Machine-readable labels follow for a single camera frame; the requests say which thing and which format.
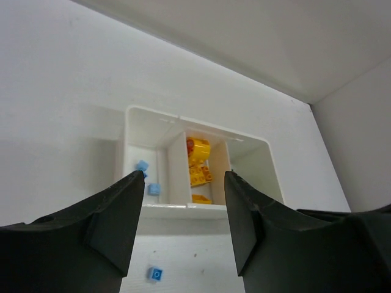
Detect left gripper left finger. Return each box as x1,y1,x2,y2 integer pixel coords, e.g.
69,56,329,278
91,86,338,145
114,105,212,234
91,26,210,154
1,171,144,292

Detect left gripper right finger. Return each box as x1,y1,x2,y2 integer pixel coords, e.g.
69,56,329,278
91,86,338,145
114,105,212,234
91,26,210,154
224,171,390,292

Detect small blue lego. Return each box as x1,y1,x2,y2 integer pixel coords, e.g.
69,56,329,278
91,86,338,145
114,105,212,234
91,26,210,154
147,266,163,283

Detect small blue lego brick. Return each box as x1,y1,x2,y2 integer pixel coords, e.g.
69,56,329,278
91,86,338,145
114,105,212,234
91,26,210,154
135,160,150,178

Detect orange lego brick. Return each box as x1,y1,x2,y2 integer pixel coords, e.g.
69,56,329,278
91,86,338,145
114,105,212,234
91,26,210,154
189,164,213,187

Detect yellow round lego piece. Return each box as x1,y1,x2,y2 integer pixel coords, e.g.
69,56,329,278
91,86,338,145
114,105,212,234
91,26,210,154
186,137,211,161

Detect white three-compartment container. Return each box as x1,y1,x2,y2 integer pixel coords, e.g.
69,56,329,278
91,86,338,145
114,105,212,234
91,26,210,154
114,106,283,220

